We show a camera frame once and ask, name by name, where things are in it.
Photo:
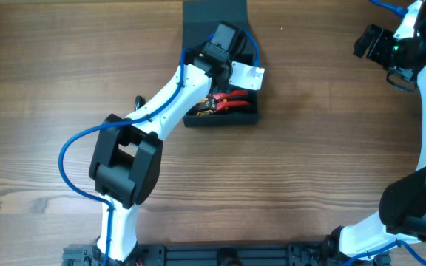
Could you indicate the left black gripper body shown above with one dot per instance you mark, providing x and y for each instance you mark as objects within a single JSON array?
[{"x": 220, "y": 78}]

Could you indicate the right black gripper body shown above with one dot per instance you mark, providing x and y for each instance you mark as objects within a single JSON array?
[{"x": 377, "y": 47}]

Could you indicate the red handled cutting pliers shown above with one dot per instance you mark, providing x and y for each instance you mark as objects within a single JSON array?
[{"x": 231, "y": 100}]

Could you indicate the orange black needle-nose pliers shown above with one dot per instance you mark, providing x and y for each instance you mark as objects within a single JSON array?
[{"x": 205, "y": 107}]

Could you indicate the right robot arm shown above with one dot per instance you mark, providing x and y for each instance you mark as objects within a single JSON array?
[{"x": 401, "y": 218}]

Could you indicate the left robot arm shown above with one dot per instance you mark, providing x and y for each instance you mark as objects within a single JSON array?
[{"x": 125, "y": 164}]

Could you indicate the dark green open box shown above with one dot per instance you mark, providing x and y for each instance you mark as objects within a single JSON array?
[{"x": 198, "y": 14}]

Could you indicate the black red screwdriver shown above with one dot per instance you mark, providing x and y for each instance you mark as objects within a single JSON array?
[{"x": 139, "y": 102}]

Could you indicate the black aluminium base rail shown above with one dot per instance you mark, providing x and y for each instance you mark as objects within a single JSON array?
[{"x": 293, "y": 254}]

